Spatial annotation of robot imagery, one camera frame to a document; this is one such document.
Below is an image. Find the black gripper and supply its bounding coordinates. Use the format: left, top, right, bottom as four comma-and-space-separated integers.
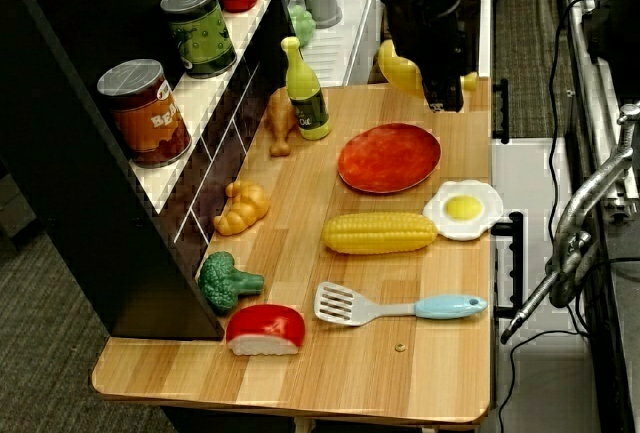
387, 0, 475, 115

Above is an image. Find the yellow toy banana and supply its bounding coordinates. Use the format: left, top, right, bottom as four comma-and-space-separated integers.
376, 39, 479, 100

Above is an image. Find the red round plate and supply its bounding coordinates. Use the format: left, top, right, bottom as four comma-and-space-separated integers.
336, 123, 443, 196

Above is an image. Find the toy fried egg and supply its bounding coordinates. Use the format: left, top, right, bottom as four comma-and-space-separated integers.
422, 180, 504, 243

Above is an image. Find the green olive oil bottle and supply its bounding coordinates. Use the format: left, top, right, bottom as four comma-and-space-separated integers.
280, 36, 333, 141

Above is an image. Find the yellow toy corn cob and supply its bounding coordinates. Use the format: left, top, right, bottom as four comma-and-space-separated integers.
321, 211, 440, 256

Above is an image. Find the light green toy vegetable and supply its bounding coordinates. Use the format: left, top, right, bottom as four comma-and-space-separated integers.
288, 5, 318, 49

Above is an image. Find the brown toy chicken drumstick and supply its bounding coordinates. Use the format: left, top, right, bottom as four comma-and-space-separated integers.
263, 87, 300, 157

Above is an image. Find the metal clamp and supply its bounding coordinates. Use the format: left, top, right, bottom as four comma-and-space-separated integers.
501, 102, 640, 345

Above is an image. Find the orange toy croissant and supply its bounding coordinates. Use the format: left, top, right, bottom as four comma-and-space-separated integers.
213, 180, 271, 237

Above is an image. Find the green toy peas can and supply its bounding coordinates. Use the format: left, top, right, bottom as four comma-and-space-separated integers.
160, 0, 239, 79

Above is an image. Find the green toy broccoli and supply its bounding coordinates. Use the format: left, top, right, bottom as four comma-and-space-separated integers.
197, 251, 265, 316

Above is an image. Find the red white toy sushi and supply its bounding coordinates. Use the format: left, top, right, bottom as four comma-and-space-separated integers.
225, 304, 306, 357

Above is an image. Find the white shelf board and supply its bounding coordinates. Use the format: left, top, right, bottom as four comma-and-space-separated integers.
127, 0, 277, 215

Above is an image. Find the orange toy beans can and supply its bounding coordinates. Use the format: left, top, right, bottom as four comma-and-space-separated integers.
96, 58, 193, 169

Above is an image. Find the black cabinet handle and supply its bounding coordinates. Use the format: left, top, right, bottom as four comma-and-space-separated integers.
491, 78, 511, 145
491, 212, 526, 320

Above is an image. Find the black cable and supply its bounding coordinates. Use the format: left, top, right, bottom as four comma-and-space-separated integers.
494, 257, 640, 433
546, 0, 624, 237

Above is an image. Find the aluminium frame rail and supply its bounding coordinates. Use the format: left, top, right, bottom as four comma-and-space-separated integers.
554, 0, 632, 219

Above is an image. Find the grey spatula with blue handle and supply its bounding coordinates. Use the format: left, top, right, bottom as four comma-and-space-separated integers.
313, 281, 489, 328

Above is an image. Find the black toy kitchen frame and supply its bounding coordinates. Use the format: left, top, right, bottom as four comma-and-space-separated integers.
0, 0, 297, 342

